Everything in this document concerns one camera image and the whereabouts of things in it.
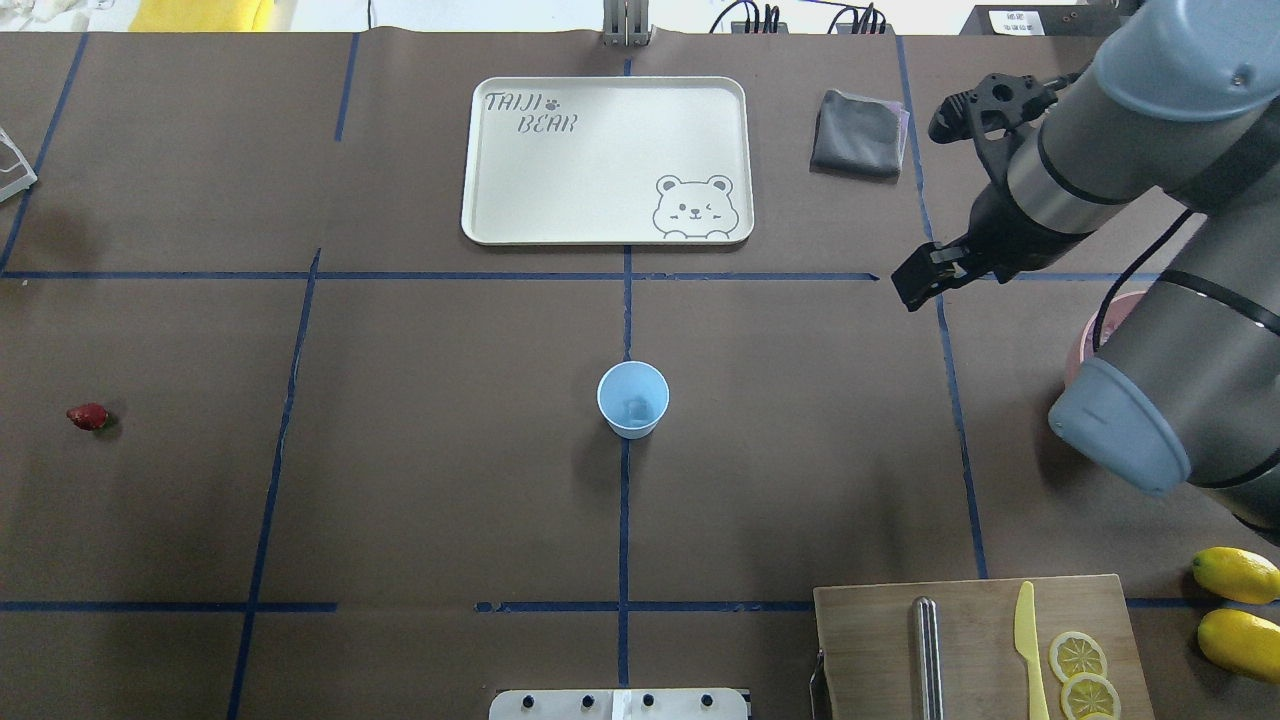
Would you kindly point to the steel muddler with black tip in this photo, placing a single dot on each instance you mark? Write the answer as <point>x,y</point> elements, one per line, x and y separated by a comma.
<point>926,626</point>

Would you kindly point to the yellow cloth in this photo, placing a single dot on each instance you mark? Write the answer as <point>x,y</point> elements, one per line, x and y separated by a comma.
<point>202,16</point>

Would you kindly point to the yellow plastic knife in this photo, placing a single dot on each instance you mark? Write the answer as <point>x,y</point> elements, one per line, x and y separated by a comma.
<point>1026,643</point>

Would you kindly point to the light blue plastic cup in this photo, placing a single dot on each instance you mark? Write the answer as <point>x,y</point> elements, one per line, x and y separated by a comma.
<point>627,380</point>

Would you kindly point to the wooden cutting board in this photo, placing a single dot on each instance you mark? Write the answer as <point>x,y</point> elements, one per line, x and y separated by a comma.
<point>866,633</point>

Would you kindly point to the clear ice cube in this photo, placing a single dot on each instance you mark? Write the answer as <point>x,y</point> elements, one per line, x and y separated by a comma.
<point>637,412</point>

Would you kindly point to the whole lemon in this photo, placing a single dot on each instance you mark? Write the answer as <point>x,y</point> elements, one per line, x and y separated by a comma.
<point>1241,643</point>
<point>1237,575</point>

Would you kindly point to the red strawberry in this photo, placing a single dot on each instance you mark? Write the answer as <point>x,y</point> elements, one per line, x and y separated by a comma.
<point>90,417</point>

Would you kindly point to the black box with label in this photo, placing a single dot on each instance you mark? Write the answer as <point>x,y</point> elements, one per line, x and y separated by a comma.
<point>1032,20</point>

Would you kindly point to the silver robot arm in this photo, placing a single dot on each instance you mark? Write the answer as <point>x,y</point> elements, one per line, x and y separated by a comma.
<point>1183,99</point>

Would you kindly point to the pink bowl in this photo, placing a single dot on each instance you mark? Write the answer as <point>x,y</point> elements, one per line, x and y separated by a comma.
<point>1097,331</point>

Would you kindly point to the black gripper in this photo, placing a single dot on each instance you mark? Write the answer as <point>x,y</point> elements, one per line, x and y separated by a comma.
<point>1003,226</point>

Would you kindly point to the aluminium frame post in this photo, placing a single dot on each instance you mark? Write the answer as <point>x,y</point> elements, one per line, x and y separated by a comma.
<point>626,23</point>

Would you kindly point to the grey folded cloth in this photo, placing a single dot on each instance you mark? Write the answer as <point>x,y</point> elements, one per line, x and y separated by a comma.
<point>859,136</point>

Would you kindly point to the lower whole lemon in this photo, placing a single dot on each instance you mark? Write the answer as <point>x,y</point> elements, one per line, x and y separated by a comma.
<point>1241,643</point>

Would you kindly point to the cream bear serving tray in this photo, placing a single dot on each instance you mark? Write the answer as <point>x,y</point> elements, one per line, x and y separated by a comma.
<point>620,160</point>

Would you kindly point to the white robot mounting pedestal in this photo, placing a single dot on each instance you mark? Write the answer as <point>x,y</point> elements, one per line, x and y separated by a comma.
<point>622,703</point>

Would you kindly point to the upper whole lemon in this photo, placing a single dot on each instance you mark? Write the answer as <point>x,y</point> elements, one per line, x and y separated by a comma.
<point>1237,575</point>

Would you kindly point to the white wire cup rack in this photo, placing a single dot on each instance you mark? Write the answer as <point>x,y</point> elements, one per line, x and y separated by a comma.
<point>17,172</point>

